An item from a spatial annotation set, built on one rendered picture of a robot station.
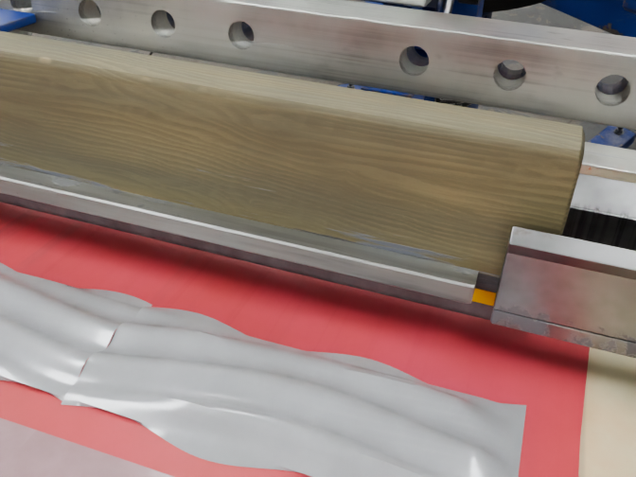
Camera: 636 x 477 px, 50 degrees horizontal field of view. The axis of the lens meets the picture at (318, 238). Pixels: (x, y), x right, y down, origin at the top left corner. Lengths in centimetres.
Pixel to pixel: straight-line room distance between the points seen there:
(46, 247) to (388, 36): 27
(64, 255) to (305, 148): 16
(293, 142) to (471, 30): 23
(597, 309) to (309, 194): 13
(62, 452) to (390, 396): 13
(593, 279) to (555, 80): 23
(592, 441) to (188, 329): 18
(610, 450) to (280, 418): 13
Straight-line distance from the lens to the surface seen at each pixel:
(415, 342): 33
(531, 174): 29
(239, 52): 56
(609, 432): 31
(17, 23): 64
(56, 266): 39
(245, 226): 33
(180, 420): 28
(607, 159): 46
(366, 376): 30
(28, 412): 31
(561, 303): 30
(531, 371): 33
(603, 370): 34
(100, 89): 35
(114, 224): 39
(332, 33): 52
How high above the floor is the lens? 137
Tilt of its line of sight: 48 degrees down
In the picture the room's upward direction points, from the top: 4 degrees counter-clockwise
